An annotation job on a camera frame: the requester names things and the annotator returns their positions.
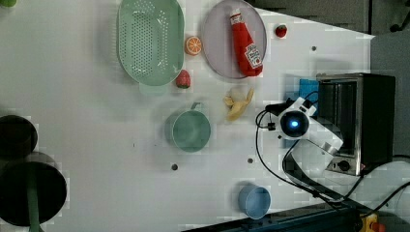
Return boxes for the silver black toaster oven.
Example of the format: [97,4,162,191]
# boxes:
[316,72,395,176]

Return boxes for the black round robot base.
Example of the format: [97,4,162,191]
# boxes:
[1,161,68,227]

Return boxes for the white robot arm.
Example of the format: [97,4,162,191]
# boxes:
[271,98,362,206]

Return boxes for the green mug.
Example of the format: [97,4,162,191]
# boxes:
[164,101,212,153]

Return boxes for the peeled banana toy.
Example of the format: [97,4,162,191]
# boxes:
[223,87,254,122]

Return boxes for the red ketchup bottle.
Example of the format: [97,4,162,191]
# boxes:
[230,9,263,76]

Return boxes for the orange slice toy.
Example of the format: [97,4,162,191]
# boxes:
[185,36,202,56]

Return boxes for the grey round plate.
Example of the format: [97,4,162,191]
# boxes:
[201,0,267,78]

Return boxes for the blue cup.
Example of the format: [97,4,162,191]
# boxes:
[238,183,272,219]

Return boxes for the green perforated colander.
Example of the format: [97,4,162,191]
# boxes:
[117,0,185,96]

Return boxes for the small red strawberry toy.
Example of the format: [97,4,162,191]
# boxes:
[275,24,287,38]

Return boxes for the yellow red emergency button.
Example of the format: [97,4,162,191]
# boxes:
[360,214,386,232]

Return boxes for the green object at corner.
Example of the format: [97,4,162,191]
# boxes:
[0,0,17,8]

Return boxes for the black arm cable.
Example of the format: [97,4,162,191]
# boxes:
[254,91,410,218]

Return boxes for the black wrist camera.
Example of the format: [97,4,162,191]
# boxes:
[265,102,289,116]

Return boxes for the black round post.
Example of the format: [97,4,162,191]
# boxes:
[0,115,38,160]

